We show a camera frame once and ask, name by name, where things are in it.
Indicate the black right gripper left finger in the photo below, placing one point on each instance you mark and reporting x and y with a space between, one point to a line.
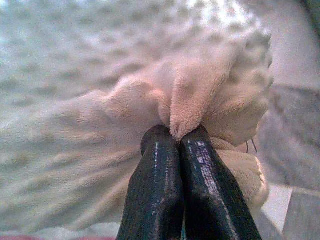
155 190

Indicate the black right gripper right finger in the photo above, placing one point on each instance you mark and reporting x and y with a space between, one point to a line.
212 200

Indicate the beige textured pillow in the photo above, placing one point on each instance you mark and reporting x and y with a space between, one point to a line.
100 100

